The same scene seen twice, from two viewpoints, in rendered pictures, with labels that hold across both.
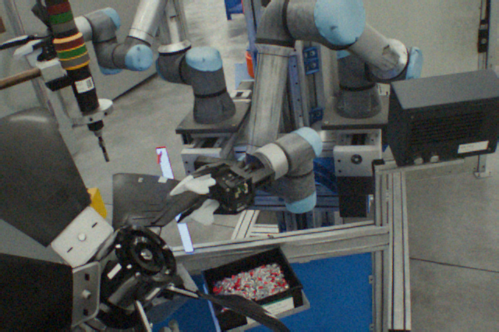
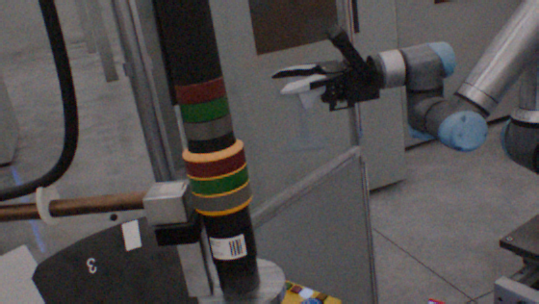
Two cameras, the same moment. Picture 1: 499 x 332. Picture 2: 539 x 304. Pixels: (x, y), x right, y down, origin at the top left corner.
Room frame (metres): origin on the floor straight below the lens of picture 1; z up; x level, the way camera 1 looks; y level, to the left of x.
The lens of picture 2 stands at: (0.47, -0.01, 1.67)
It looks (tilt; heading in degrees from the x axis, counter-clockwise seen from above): 20 degrees down; 40
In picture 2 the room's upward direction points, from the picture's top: 9 degrees counter-clockwise
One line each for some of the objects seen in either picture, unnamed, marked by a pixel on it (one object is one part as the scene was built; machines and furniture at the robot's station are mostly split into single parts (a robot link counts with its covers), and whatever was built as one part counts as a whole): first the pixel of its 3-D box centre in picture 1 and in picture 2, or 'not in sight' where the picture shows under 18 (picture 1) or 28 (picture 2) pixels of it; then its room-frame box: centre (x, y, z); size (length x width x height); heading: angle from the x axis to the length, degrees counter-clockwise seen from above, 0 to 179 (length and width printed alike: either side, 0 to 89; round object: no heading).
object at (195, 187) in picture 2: (72, 51); (218, 174); (0.70, 0.23, 1.54); 0.04 x 0.04 x 0.01
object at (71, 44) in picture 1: (69, 42); (215, 158); (0.70, 0.23, 1.55); 0.04 x 0.04 x 0.01
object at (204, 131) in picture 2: (64, 25); (207, 123); (0.70, 0.23, 1.58); 0.03 x 0.03 x 0.01
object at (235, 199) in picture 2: (74, 58); (221, 190); (0.70, 0.23, 1.52); 0.04 x 0.04 x 0.01
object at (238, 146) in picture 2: (72, 51); (218, 174); (0.70, 0.23, 1.54); 0.04 x 0.04 x 0.05
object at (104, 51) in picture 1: (111, 55); (428, 113); (1.45, 0.37, 1.34); 0.11 x 0.08 x 0.11; 46
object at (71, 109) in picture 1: (76, 88); (218, 242); (0.70, 0.24, 1.48); 0.09 x 0.07 x 0.10; 121
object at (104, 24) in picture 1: (100, 24); (423, 64); (1.46, 0.38, 1.43); 0.11 x 0.08 x 0.09; 136
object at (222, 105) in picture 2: (61, 16); (204, 106); (0.70, 0.23, 1.59); 0.03 x 0.03 x 0.01
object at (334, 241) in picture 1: (228, 256); not in sight; (1.06, 0.11, 0.82); 0.90 x 0.04 x 0.08; 86
